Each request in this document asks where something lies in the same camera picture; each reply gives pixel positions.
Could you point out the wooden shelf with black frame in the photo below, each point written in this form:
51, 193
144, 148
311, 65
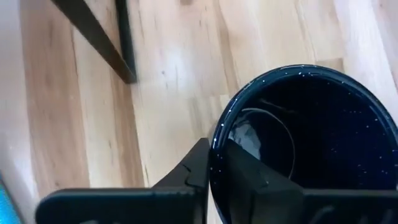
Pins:
102, 46

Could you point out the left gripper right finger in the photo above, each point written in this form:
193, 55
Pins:
264, 193

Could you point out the light blue cloth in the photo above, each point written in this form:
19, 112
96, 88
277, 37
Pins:
6, 208

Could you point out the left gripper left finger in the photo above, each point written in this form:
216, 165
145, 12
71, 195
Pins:
124, 207

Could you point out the dark blue speckled enamel mug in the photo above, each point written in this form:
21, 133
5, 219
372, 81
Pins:
326, 130

